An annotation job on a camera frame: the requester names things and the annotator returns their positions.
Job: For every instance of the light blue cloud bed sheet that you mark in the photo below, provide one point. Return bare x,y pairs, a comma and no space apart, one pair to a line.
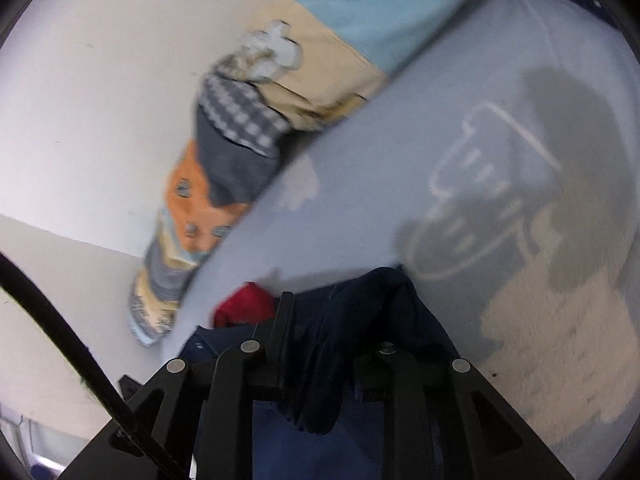
400,160

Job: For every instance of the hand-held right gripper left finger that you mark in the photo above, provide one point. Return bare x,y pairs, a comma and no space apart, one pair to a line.
280,350

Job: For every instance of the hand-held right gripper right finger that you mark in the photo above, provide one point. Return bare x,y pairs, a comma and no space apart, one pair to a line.
405,375

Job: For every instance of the navy shirt with red collar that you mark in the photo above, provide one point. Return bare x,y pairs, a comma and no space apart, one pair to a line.
370,310

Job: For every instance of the rolled striped patchwork quilt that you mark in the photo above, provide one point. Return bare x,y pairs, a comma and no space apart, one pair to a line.
240,170

